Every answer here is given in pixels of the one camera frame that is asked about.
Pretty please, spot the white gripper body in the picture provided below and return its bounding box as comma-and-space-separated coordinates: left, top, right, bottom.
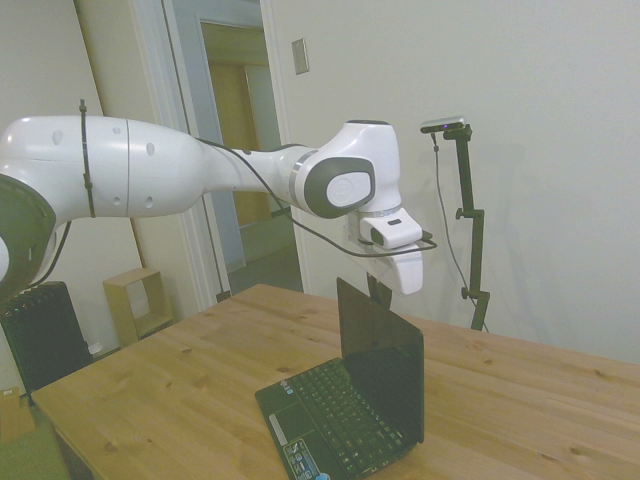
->
343, 214, 426, 297

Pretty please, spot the black netbook laptop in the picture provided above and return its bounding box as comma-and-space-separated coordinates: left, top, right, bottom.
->
254, 276, 426, 480

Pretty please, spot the wooden hallway door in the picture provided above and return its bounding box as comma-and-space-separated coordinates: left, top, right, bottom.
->
208, 62, 272, 229

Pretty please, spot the open wooden crate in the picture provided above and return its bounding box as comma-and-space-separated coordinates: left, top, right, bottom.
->
102, 267, 174, 347

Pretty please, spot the open white room door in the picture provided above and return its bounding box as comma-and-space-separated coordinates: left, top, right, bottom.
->
162, 0, 247, 275

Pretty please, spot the black radiator heater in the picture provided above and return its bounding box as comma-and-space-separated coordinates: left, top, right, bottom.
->
0, 279, 94, 394

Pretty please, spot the brown cardboard box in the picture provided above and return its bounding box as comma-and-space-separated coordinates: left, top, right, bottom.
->
0, 386, 37, 444

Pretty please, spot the white closet door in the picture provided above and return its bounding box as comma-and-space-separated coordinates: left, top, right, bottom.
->
0, 0, 149, 301

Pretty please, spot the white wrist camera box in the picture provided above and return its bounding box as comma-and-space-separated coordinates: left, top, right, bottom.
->
359, 209, 424, 250

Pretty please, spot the grey camera cable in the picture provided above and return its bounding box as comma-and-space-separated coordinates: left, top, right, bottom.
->
430, 132, 477, 302

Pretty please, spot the black camera stand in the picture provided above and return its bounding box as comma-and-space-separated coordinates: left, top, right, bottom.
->
441, 124, 492, 333

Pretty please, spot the silver camera on stand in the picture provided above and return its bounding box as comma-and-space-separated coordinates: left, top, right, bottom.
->
419, 115, 469, 136

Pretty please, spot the beige wall switch plate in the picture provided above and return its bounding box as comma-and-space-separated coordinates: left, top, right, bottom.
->
291, 37, 311, 77

